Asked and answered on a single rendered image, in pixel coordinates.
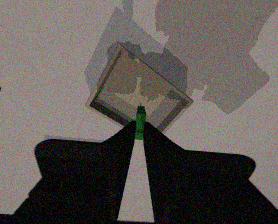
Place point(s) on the brown shallow square tray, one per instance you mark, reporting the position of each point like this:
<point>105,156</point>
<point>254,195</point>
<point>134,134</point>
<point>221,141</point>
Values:
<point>126,82</point>

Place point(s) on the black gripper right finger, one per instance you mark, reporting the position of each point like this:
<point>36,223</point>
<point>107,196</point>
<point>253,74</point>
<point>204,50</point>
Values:
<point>168,165</point>

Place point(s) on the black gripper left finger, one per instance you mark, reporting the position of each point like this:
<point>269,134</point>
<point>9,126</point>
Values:
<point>109,159</point>

